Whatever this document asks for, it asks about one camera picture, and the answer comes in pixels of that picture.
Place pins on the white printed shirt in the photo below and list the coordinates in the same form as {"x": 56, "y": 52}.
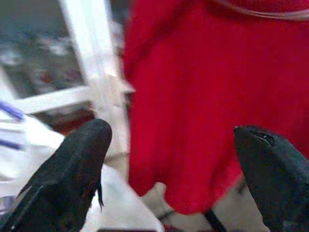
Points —
{"x": 48, "y": 135}

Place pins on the chrome and black clothes rack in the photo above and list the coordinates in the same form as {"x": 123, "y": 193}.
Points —
{"x": 213, "y": 221}

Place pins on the white glass-door cabinet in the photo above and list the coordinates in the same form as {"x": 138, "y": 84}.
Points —
{"x": 84, "y": 36}

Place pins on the blue plastic hanger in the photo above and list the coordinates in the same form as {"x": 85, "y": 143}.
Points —
{"x": 12, "y": 112}

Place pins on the red shirt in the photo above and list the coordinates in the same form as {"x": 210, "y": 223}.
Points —
{"x": 193, "y": 96}

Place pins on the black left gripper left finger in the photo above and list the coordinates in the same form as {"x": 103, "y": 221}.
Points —
{"x": 65, "y": 174}

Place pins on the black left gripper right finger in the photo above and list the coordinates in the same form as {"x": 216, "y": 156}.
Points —
{"x": 277, "y": 178}

